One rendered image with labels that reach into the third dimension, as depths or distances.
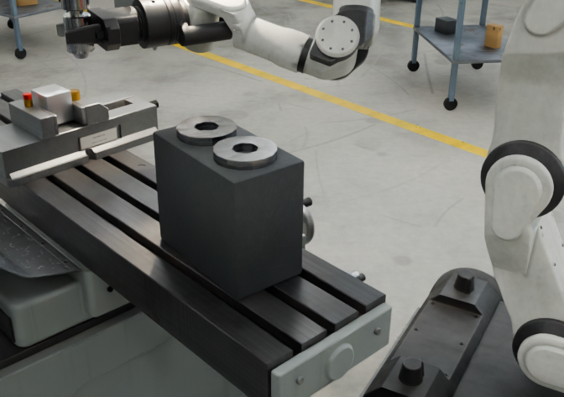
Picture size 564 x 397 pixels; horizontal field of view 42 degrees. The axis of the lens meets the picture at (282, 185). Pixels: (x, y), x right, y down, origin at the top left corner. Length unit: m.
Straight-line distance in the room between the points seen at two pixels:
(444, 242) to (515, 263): 1.75
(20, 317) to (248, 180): 0.51
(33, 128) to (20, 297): 0.34
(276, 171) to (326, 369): 0.27
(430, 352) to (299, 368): 0.65
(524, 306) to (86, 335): 0.81
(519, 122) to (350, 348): 0.51
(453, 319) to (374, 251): 1.38
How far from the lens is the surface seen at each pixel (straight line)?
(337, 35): 1.32
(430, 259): 3.02
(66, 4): 1.32
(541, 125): 1.31
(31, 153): 1.45
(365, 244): 3.07
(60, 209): 1.34
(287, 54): 1.34
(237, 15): 1.35
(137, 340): 1.46
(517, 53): 1.25
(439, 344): 1.61
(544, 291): 1.44
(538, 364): 1.47
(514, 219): 1.33
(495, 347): 1.67
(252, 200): 0.99
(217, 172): 1.00
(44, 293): 1.32
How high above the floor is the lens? 1.57
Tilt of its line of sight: 27 degrees down
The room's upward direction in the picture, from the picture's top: 1 degrees clockwise
